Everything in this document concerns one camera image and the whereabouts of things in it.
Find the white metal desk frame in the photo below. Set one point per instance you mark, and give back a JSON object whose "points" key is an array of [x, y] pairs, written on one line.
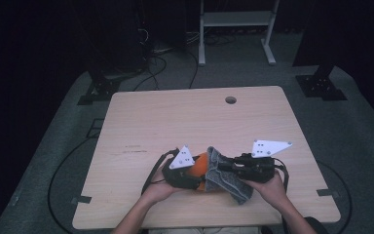
{"points": [[237, 19]]}

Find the gray floor tape piece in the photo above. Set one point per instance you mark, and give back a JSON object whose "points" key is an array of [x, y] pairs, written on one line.
{"points": [[328, 193], [82, 199]]}

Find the black stand base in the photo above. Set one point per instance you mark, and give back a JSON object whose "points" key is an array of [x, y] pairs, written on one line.
{"points": [[102, 89], [319, 86]]}

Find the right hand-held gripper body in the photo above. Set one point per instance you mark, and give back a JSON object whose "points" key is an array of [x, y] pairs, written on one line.
{"points": [[256, 167]]}

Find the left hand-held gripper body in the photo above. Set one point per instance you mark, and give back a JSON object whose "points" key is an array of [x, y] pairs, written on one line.
{"points": [[178, 169]]}

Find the orange fruit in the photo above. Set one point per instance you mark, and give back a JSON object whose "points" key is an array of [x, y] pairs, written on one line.
{"points": [[198, 167]]}

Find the gray cloth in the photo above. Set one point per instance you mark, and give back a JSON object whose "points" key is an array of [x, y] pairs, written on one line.
{"points": [[227, 180]]}

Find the person's left hand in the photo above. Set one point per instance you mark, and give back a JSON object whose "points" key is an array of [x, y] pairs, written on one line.
{"points": [[159, 190]]}

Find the person's right hand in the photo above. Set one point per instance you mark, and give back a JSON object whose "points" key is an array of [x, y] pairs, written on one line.
{"points": [[269, 191]]}

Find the dark cabinet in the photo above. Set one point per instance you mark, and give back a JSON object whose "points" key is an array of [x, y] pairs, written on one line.
{"points": [[120, 35]]}

